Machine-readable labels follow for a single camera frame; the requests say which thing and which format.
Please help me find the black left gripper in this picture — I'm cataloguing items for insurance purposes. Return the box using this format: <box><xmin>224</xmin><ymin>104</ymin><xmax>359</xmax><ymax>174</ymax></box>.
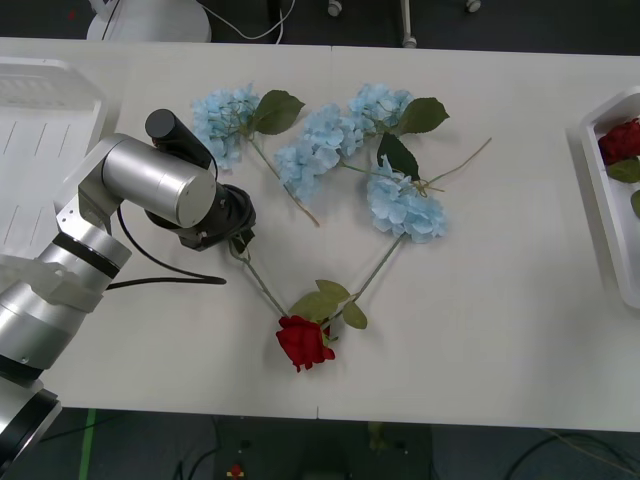
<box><xmin>175</xmin><ymin>218</ymin><xmax>257</xmax><ymax>259</ymax></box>

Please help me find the pale blue flower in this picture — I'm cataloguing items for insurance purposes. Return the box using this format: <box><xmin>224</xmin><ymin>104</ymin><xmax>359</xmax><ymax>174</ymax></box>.
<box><xmin>319</xmin><ymin>154</ymin><xmax>450</xmax><ymax>332</ymax></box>
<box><xmin>273</xmin><ymin>102</ymin><xmax>494</xmax><ymax>207</ymax></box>
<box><xmin>346</xmin><ymin>82</ymin><xmax>452</xmax><ymax>197</ymax></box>
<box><xmin>191</xmin><ymin>85</ymin><xmax>322</xmax><ymax>229</ymax></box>

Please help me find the red rose with long stem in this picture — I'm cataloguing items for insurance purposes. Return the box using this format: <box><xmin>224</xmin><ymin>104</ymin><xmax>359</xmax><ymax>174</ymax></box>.
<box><xmin>234</xmin><ymin>248</ymin><xmax>338</xmax><ymax>375</ymax></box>

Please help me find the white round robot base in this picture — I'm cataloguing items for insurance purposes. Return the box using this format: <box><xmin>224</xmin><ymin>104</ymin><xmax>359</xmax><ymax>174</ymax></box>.
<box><xmin>85</xmin><ymin>0</ymin><xmax>213</xmax><ymax>44</ymax></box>

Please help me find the shallow white slotted box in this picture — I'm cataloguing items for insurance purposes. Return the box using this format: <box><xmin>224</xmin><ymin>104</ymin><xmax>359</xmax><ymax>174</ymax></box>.
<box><xmin>0</xmin><ymin>56</ymin><xmax>111</xmax><ymax>262</ymax></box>

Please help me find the white leg with caster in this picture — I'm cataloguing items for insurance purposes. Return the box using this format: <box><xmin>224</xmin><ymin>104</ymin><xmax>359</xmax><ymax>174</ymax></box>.
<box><xmin>398</xmin><ymin>0</ymin><xmax>419</xmax><ymax>50</ymax></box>

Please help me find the red rose with green leaves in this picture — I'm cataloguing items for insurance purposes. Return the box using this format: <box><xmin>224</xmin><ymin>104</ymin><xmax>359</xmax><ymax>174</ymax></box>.
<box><xmin>597</xmin><ymin>117</ymin><xmax>640</xmax><ymax>219</ymax></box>

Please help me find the white cable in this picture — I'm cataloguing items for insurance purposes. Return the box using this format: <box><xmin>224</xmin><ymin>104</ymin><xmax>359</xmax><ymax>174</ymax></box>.
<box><xmin>202</xmin><ymin>0</ymin><xmax>297</xmax><ymax>46</ymax></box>

